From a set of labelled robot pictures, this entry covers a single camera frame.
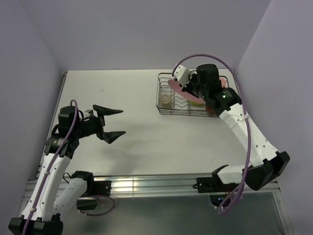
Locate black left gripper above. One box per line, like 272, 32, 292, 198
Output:
73, 105, 125, 143

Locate pink plastic cup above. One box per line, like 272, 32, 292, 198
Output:
219, 77, 226, 88

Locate orange and black mug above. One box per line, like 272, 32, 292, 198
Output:
205, 106, 216, 115

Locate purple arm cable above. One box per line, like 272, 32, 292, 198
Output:
23, 99, 115, 235
171, 53, 252, 216

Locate speckled ceramic ramekin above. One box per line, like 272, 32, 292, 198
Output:
160, 94, 172, 108

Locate pink plate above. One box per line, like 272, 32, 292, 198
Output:
167, 79, 202, 100

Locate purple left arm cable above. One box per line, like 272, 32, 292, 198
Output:
23, 99, 115, 235

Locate aluminium table rail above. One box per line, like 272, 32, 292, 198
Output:
22, 173, 280, 201

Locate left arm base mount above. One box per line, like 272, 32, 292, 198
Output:
76, 180, 115, 215

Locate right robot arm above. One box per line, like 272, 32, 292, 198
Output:
190, 64, 290, 191

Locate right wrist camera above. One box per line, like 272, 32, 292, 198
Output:
168, 65, 190, 89

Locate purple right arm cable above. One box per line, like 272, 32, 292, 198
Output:
171, 53, 252, 216

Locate white and green bowl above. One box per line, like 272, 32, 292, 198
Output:
188, 98, 205, 106

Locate wire dish rack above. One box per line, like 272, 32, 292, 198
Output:
156, 72, 217, 118

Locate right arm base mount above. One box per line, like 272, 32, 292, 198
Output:
192, 177, 237, 206

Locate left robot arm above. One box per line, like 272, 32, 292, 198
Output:
8, 100, 125, 235

